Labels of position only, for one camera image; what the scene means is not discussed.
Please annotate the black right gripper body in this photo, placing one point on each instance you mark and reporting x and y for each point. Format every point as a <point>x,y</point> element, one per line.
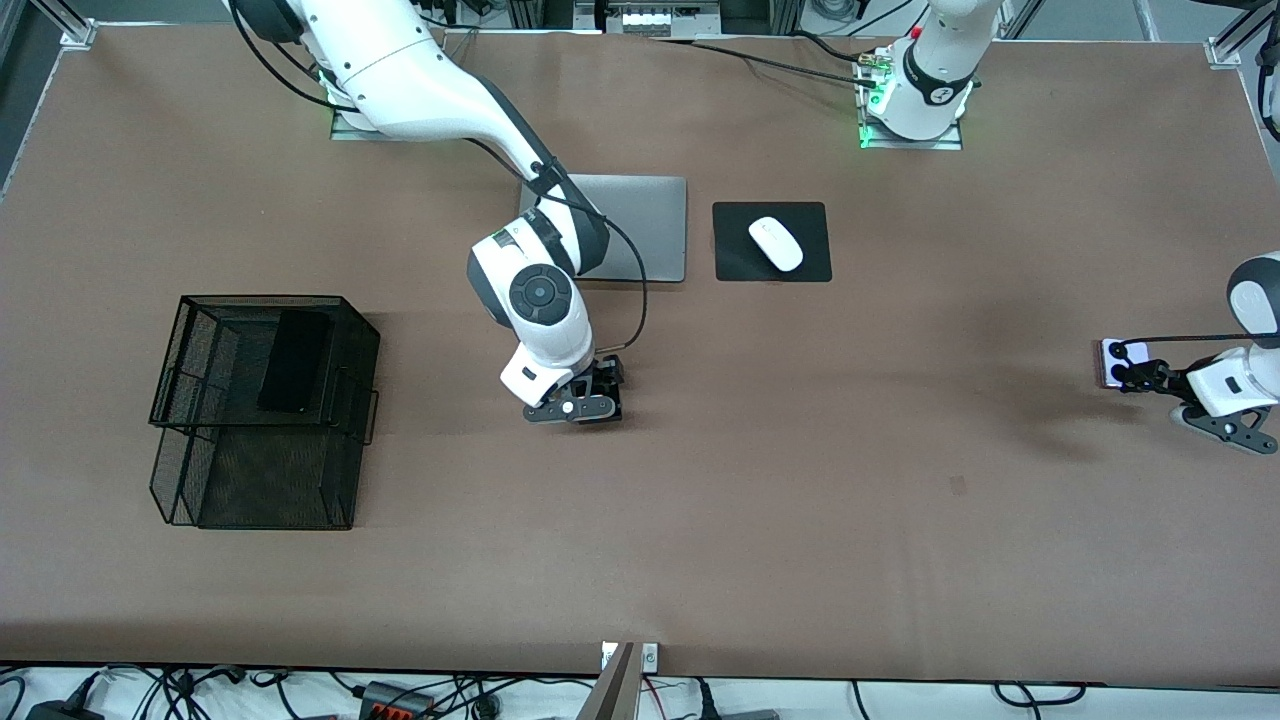
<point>606,372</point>

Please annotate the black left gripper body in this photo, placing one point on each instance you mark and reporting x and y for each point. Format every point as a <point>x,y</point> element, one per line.
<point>1166,379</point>

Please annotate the small black phone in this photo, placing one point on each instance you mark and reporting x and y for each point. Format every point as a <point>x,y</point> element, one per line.
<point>617,410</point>

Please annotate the lilac flip phone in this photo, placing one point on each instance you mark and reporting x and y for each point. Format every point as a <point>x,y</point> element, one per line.
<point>1108,380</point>

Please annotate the black slab smartphone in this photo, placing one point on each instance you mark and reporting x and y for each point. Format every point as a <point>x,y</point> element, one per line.
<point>295,360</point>

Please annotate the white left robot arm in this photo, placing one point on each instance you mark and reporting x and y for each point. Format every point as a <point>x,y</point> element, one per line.
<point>935,70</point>

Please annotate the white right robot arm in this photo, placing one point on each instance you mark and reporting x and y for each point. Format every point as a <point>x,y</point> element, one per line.
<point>420,80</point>

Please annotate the silver closed laptop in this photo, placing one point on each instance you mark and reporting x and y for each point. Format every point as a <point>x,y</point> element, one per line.
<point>655,230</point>

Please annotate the black mouse pad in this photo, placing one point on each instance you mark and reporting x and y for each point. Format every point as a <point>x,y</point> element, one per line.
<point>730,240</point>

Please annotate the white computer mouse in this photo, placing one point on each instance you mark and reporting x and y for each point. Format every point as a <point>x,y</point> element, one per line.
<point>776,243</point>

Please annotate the silver table clamp plate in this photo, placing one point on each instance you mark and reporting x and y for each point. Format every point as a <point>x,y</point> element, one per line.
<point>650,657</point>

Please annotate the black mesh two-tier tray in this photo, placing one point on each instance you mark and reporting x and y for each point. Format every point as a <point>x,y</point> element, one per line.
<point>330,490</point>

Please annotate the black red power strip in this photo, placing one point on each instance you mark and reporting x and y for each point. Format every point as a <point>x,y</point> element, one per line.
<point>395,702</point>

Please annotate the white socket strip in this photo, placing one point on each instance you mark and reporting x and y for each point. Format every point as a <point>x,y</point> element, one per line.
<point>660,18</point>

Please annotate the black power adapter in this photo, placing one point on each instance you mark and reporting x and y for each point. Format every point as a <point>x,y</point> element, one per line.
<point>60,712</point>

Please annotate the grey camera stand post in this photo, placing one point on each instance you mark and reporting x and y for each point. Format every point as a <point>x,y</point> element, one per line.
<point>610,695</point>

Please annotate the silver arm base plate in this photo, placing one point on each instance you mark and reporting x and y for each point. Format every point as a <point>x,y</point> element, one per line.
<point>915,145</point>
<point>345,128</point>

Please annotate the silver table corner bracket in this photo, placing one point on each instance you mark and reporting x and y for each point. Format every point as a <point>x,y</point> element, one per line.
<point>1225,52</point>
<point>78,34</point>

